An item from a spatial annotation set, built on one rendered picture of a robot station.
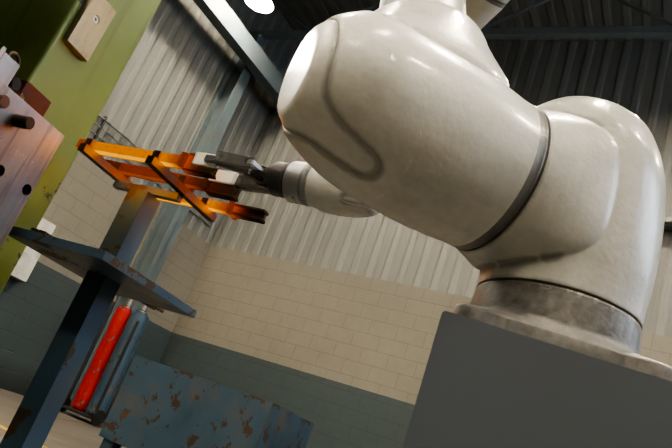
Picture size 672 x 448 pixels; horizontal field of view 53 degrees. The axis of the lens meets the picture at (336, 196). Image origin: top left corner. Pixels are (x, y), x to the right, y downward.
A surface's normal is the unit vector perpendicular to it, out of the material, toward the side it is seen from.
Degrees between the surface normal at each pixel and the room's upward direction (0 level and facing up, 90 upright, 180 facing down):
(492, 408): 90
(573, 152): 82
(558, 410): 90
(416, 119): 111
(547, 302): 84
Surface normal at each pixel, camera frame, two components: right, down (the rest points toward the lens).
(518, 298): -0.55, -0.57
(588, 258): -0.09, -0.29
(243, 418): -0.31, -0.46
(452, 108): 0.32, -0.13
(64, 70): 0.91, 0.19
